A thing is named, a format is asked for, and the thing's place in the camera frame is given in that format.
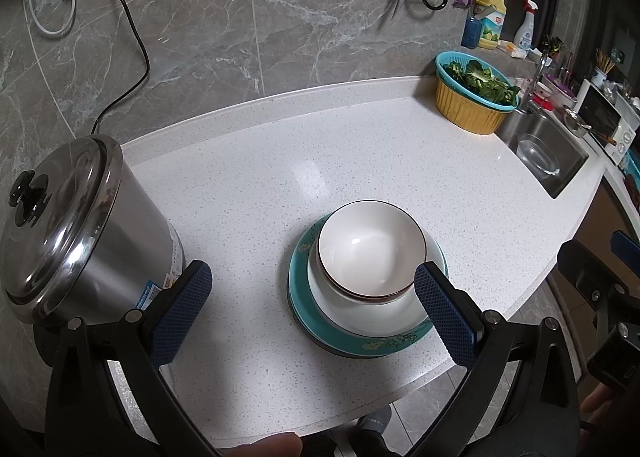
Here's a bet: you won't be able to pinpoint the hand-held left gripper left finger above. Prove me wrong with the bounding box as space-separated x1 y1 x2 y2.
45 259 221 457

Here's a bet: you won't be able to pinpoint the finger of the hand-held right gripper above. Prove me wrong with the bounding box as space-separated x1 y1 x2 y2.
557 239 633 310
611 231 640 270

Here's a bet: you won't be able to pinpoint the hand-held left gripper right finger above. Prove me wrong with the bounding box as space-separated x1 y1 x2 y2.
405 262 581 457

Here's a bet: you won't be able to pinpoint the large white bowl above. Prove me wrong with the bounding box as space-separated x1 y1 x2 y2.
306 231 447 336

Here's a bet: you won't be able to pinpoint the teal floral rim plate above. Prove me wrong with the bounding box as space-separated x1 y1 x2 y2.
287 217 448 357

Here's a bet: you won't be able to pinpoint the red floral bowl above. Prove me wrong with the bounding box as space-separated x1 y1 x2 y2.
312 200 427 302

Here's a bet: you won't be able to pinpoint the small white bowl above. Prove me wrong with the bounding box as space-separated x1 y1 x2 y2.
310 236 438 310

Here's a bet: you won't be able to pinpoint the grey plate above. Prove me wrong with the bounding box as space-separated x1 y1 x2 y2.
287 297 361 359

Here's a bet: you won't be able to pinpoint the person's right hand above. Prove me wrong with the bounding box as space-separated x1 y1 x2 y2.
580 384 620 432

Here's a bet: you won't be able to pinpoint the stainless steel sink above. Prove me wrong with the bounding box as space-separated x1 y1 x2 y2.
495 109 591 200

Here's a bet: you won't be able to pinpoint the glass bowl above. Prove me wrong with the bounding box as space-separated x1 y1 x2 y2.
515 133 562 178

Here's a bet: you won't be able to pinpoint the person's foot in grey sock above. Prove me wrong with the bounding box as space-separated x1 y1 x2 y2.
357 406 393 457

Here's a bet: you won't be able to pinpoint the small steel saucepan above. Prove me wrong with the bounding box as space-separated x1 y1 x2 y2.
562 107 593 138

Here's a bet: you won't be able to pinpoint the white microwave oven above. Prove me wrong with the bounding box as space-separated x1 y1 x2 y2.
575 78 640 165

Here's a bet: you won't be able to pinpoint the person's knee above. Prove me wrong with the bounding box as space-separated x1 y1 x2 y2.
215 431 303 457

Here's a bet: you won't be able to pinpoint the stainless steel pot with lid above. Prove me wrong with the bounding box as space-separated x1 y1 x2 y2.
0 133 123 325

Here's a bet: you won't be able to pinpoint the purple plastic container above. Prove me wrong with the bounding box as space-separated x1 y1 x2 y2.
542 74 578 110

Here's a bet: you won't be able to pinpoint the chopstick holder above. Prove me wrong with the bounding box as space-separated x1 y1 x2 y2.
590 49 618 88

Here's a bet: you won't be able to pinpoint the metal faucet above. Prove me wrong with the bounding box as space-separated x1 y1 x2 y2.
520 49 553 112

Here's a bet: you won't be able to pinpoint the yellow ribbed basin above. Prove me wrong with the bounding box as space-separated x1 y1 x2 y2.
434 74 516 135

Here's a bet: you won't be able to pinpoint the green leafy vegetables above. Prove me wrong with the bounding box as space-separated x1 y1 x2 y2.
444 61 520 104

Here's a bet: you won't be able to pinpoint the white spray bottle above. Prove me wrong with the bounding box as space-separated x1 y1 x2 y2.
514 0 540 52

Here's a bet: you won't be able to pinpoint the yellow basket teal colander greens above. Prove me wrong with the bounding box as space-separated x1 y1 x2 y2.
434 51 521 112

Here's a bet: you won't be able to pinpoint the yellow dish soap bottle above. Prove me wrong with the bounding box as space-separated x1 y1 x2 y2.
475 0 511 48

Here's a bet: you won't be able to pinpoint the black power cable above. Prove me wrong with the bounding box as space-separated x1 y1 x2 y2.
91 0 152 138

